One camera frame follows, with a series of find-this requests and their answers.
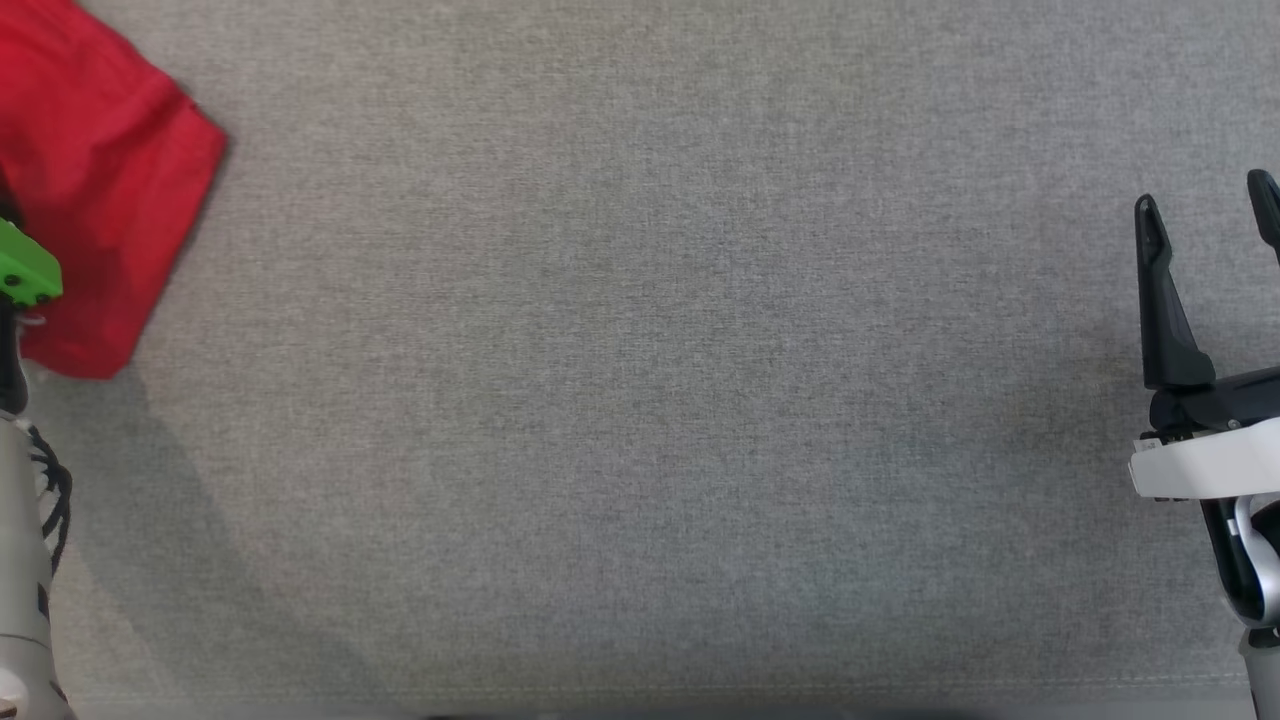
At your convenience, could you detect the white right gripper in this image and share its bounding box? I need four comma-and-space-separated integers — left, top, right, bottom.
1128, 169, 1280, 503

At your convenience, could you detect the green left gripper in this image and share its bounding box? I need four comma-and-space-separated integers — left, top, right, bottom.
0, 218, 64, 307

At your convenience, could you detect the red shirt with black-white print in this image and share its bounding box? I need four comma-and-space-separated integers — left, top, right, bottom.
0, 0, 231, 382

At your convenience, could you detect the coiled black cable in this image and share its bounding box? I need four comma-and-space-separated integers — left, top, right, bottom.
25, 424, 75, 601

